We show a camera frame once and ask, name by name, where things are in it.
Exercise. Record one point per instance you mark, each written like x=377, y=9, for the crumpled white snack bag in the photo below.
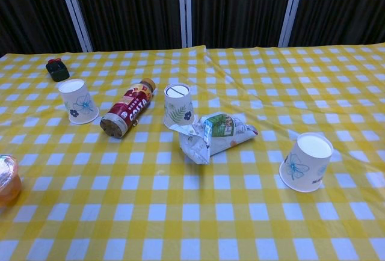
x=210, y=140

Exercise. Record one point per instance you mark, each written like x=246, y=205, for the yellow white checked tablecloth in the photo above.
x=192, y=213

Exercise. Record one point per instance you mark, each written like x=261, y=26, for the orange jelly cup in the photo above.
x=7, y=183

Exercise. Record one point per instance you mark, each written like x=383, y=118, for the black soy sauce bottle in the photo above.
x=57, y=70

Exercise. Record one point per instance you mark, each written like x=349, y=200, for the red Costa coffee bottle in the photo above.
x=132, y=109

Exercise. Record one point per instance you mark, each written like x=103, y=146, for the white paper cup line-marked base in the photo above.
x=178, y=107

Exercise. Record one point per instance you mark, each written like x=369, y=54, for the black pleated screen panel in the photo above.
x=129, y=8
x=240, y=8
x=343, y=8
x=30, y=8

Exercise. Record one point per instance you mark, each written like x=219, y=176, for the white floral paper cup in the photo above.
x=303, y=164
x=78, y=104

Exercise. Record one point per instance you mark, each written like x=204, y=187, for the white screen frame post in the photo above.
x=75, y=14
x=291, y=11
x=185, y=8

